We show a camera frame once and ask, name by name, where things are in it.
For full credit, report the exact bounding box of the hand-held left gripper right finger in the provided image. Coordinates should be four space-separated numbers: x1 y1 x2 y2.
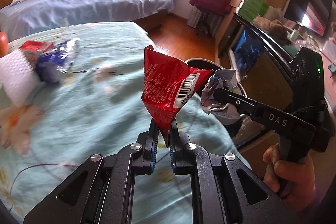
169 119 300 224

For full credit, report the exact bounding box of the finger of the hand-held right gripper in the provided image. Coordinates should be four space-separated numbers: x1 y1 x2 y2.
213 88 265 121

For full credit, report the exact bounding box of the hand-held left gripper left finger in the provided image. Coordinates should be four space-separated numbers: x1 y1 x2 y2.
24 119 159 224

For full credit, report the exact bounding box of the white paper wrapper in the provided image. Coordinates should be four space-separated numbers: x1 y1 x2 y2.
200 68 240 125

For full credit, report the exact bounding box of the white trash bin black liner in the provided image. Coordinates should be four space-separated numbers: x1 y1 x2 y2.
185 58 248 139

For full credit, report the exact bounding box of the red snack wrapper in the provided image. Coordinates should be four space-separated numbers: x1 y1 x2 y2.
141 46 214 148

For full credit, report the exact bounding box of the person's right hand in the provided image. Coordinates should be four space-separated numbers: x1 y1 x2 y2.
262 145 317 211

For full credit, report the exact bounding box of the clear plastic bottle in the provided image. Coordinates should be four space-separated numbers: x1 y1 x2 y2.
232 115 265 147

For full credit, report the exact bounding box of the black glass cabinet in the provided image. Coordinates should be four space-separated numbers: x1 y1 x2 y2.
218 13 302 109

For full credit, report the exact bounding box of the green cloth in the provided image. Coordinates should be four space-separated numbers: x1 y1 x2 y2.
282 44 300 56

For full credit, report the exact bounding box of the brown plush toy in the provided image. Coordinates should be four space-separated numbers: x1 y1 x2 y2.
253 17 290 42

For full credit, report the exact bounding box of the black television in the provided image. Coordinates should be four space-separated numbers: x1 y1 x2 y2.
285 0 333 37

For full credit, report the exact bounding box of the stack of green boxes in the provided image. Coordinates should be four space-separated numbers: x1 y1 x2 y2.
238 0 269 17

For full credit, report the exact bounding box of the crumpled blue silver wrapper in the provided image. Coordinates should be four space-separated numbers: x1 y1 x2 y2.
35 38 80 83

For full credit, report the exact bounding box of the bed with blue sheet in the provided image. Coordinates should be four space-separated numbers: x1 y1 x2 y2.
0 0 175 42

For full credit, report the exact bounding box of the white foam block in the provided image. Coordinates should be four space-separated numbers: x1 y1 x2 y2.
0 49 40 106

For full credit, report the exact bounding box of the red snack packet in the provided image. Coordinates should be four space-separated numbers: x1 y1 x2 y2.
20 40 54 52

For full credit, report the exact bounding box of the red yellow apple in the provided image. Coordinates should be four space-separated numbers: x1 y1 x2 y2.
0 31 8 55

